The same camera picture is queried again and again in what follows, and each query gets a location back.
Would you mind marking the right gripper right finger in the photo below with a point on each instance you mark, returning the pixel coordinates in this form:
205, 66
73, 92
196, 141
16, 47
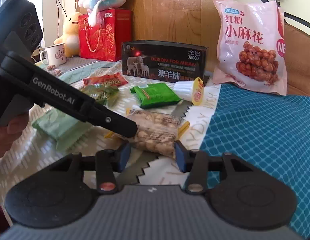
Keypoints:
198, 164

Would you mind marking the white yellow snack tube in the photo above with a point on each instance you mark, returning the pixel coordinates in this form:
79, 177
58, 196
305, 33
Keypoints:
192, 91

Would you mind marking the large light green snack pack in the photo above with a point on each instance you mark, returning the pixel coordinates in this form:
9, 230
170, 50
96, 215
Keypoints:
64, 129

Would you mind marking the small green snack pack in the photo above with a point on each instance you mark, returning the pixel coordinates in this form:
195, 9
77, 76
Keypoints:
155, 95

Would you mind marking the teal patterned blanket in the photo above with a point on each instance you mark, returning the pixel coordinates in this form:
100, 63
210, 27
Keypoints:
272, 133

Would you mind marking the wrapped fried twist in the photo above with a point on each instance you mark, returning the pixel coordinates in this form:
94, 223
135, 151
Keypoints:
56, 72
50, 67

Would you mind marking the black sheep print box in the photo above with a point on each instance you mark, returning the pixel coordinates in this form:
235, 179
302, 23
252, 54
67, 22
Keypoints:
163, 61

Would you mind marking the white enamel mug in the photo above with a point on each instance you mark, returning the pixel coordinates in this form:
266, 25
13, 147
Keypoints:
53, 55

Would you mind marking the red gift box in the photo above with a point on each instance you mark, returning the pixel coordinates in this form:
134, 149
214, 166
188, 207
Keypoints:
104, 40

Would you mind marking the peanut bag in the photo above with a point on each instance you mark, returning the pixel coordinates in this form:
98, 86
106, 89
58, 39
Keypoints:
157, 132

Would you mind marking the yellow duck plush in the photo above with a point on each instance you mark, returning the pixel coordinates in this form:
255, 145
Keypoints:
70, 37

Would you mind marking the wooden pattern board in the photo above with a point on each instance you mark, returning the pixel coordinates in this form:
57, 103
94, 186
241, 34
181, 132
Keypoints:
186, 21

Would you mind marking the pink fried twist bag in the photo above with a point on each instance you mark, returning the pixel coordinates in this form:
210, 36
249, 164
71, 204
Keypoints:
251, 46

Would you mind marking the person's left hand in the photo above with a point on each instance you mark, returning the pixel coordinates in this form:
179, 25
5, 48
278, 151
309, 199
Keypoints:
10, 133

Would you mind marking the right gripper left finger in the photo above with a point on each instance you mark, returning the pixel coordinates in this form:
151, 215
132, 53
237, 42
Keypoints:
105, 163

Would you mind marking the brown cushion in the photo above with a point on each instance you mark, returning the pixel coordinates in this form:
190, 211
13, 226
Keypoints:
297, 59

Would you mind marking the green grid grey blanket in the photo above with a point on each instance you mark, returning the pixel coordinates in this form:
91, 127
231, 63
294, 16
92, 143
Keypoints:
75, 69

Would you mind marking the red snack packet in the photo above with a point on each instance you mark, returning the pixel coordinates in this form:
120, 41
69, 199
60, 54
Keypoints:
107, 80

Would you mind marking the green pea snack bag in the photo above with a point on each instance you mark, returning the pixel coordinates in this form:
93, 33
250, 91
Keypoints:
103, 94

